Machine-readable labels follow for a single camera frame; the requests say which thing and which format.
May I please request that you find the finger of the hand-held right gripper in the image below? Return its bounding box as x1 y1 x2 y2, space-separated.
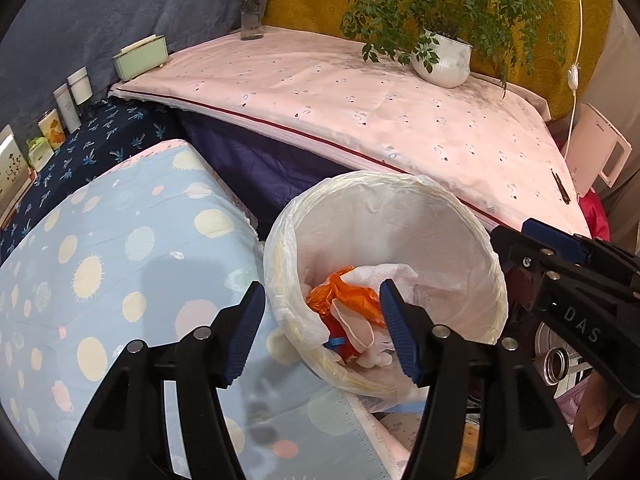
520 218 593 265
489 225 557 286

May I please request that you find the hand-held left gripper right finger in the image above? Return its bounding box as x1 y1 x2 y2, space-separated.
378 280 586 480

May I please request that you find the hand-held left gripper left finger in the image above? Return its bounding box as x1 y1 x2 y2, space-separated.
59 281 267 480

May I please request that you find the white tissue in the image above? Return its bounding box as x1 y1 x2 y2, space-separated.
332 297 401 370

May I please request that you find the white paper napkin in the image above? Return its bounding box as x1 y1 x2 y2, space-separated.
334 262 420 301

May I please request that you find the orange snack wrapper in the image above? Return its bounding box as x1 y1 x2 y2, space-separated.
306 267 387 328

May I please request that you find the bin with white bag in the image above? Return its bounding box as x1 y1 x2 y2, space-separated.
263 170 509 411

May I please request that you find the person's right hand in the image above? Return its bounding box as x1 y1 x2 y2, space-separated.
572 374 624 443

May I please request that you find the red cloth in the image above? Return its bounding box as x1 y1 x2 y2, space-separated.
577 191 612 241

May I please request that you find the small dark hair clip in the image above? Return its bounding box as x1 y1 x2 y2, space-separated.
551 170 571 205

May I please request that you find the pink white electric appliance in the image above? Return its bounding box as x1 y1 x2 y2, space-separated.
562 102 633 193

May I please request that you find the blue planet printed blanket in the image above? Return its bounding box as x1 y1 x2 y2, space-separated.
0 139 401 480

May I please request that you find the dark purple cloth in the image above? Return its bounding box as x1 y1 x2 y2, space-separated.
175 110 383 243

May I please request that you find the green plant in white pot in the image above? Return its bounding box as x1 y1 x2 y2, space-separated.
292 0 568 97

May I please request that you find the pink printed sheet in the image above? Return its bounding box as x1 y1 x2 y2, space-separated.
107 25 593 241

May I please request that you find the navy floral cloth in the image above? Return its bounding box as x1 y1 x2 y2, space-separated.
0 97 187 261

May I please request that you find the green packet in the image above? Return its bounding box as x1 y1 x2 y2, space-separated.
26 136 55 172

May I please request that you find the yellow orange carton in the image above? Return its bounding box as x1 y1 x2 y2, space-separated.
38 109 67 150

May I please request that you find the open white cardboard box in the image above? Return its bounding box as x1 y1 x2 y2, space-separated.
0 125 33 226

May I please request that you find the tall white bottle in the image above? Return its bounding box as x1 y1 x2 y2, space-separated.
53 85 82 133

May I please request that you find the green tissue box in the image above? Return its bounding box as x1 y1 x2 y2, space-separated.
112 33 168 81

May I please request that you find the white jar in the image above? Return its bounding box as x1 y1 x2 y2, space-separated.
67 66 96 107

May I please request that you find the mustard yellow cloth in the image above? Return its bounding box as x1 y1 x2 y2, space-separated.
260 0 615 121

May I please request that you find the glass vase with pink flowers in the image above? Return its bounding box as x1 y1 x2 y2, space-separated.
220 0 286 42

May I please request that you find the grey blue cloth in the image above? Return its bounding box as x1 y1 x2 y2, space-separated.
0 0 246 136

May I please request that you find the white cable with switch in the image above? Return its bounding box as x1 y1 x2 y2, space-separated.
560 0 583 153

